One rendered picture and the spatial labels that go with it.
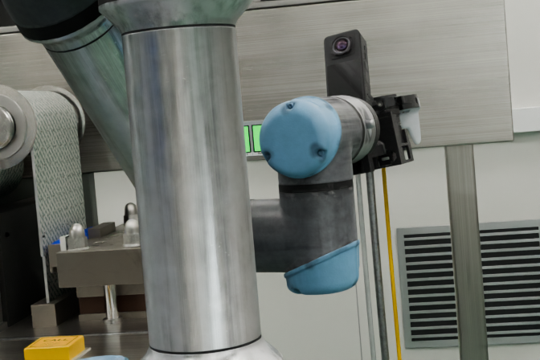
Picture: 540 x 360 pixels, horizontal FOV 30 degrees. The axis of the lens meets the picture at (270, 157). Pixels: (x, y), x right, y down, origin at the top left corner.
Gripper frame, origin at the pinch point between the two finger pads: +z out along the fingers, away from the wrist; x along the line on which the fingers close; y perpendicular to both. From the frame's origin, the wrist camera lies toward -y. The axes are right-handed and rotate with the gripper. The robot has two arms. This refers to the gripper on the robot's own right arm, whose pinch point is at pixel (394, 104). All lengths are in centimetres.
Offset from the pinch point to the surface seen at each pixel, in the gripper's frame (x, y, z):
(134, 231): -56, 11, 22
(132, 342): -52, 27, 8
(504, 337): -64, 96, 299
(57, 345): -56, 24, -4
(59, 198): -74, 2, 28
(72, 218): -77, 7, 34
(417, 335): -98, 89, 289
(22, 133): -71, -10, 17
